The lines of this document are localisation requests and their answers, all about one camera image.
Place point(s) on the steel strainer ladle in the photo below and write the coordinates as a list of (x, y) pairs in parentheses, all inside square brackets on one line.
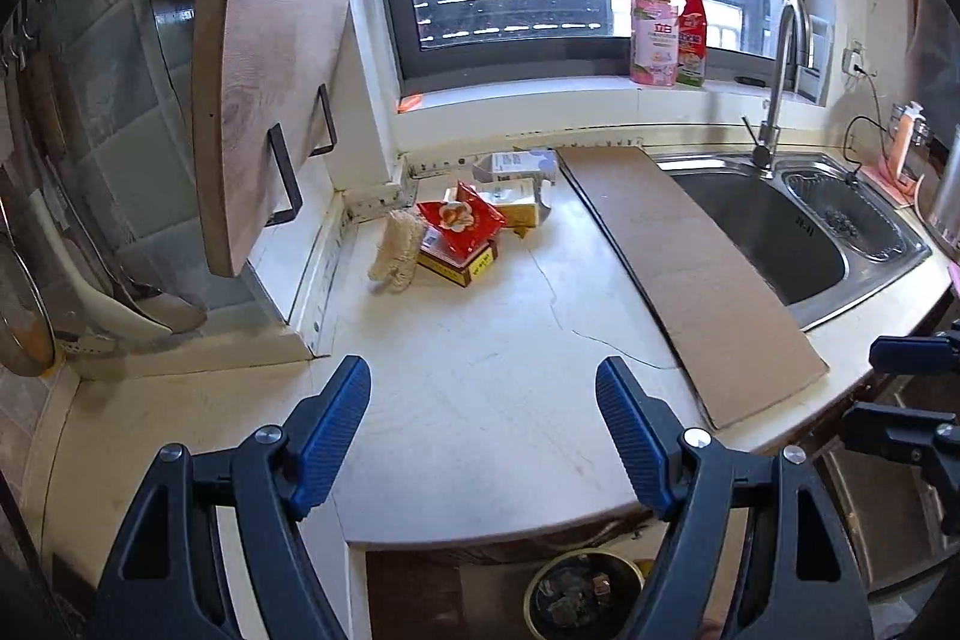
[(28, 342)]

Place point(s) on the red snack packet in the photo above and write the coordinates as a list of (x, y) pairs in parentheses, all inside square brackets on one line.
[(465, 221)]

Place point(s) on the stainless steel sink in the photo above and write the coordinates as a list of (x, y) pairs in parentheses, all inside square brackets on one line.
[(822, 239)]

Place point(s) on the red yellow flat box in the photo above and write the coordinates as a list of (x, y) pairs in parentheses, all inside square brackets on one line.
[(436, 256)]

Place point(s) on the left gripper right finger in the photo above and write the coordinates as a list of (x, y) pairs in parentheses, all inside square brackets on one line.
[(797, 577)]

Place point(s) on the orange white dispenser bottle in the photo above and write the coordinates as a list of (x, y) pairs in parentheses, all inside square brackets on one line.
[(907, 157)]

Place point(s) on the cream small box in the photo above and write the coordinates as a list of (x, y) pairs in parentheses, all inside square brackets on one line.
[(516, 200)]

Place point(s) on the chrome faucet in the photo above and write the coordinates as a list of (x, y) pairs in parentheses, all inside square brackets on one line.
[(793, 47)]

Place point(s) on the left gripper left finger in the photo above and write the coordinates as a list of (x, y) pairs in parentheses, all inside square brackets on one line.
[(165, 576)]

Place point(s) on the loofah sponge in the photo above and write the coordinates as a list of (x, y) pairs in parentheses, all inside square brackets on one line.
[(397, 253)]

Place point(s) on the red spray bottle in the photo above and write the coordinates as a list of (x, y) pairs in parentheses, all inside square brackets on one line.
[(693, 27)]

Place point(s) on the pink soap bottle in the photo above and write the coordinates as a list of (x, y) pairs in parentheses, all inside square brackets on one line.
[(654, 41)]

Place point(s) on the yellow rimmed trash bin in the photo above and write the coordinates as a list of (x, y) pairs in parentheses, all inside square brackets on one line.
[(589, 593)]

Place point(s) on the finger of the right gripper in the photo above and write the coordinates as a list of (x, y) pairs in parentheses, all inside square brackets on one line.
[(915, 355), (924, 439)]

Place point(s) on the brown cardboard sheet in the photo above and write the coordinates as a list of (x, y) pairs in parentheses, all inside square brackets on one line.
[(738, 344)]

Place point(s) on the white open carton box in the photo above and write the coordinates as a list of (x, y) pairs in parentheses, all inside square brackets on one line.
[(538, 164)]

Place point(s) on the wooden cutting board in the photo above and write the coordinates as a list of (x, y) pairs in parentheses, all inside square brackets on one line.
[(260, 98)]

